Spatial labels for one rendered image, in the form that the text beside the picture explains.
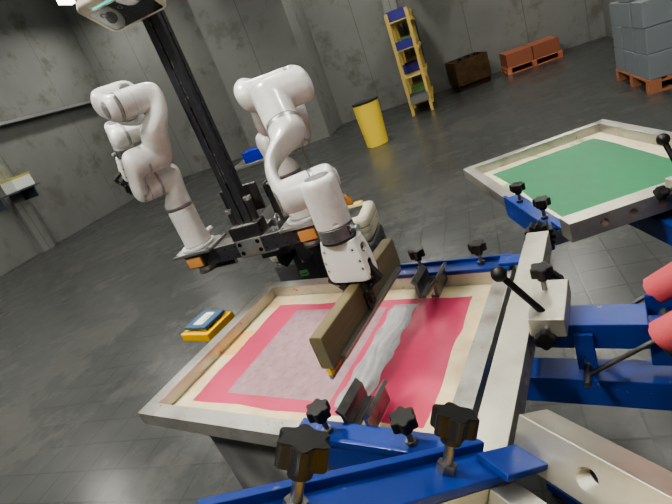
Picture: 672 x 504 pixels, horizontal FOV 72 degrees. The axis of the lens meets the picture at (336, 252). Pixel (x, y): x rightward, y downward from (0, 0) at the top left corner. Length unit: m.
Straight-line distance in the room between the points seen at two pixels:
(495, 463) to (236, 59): 11.45
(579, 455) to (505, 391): 0.27
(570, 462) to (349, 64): 12.01
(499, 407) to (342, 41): 11.83
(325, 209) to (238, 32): 10.84
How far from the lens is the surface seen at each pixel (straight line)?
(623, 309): 0.91
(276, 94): 1.08
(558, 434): 0.54
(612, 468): 0.52
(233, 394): 1.17
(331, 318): 0.89
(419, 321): 1.13
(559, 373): 0.97
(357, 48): 12.27
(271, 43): 11.38
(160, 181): 1.68
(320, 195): 0.88
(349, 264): 0.94
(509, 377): 0.80
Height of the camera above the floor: 1.57
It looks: 21 degrees down
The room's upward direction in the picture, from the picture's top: 21 degrees counter-clockwise
